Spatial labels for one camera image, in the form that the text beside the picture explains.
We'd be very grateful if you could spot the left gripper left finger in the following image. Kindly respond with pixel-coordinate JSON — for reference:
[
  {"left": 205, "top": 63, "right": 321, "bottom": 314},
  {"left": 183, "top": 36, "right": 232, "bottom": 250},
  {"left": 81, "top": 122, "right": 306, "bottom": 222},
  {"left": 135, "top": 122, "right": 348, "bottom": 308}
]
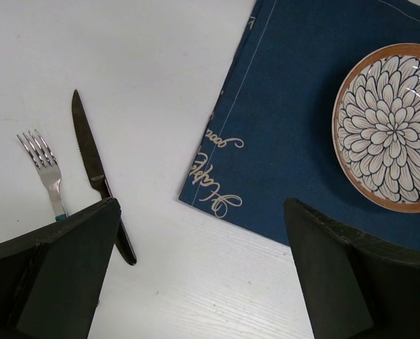
[{"left": 0, "top": 198, "right": 121, "bottom": 338}]

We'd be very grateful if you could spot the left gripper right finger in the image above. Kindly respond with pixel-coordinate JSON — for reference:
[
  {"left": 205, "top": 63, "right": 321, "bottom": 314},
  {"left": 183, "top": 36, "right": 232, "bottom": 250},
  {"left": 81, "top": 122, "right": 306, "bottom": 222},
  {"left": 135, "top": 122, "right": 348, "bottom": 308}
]
[{"left": 284, "top": 198, "right": 420, "bottom": 338}]

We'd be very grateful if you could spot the dark blue cloth napkin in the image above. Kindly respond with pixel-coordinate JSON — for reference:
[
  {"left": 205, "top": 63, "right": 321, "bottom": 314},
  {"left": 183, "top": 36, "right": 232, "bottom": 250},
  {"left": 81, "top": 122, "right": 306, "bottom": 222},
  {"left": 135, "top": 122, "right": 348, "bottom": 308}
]
[{"left": 179, "top": 1, "right": 420, "bottom": 251}]

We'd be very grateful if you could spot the floral patterned plate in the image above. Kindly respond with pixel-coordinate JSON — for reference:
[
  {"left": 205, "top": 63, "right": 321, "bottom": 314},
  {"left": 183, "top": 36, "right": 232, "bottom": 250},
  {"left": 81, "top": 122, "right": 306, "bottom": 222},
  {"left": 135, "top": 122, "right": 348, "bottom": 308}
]
[{"left": 332, "top": 43, "right": 420, "bottom": 213}]

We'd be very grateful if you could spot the black table knife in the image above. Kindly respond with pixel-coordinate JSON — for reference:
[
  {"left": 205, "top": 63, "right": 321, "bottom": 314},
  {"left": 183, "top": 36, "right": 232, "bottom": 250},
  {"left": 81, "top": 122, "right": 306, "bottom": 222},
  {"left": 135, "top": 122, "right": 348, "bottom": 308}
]
[{"left": 71, "top": 89, "right": 137, "bottom": 266}]

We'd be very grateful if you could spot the teal patterned handle cutlery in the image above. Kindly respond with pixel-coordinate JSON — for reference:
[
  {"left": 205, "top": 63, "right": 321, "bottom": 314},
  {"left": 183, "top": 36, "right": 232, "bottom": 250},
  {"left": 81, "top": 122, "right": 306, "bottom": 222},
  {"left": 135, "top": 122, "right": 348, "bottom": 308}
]
[{"left": 16, "top": 129, "right": 68, "bottom": 221}]

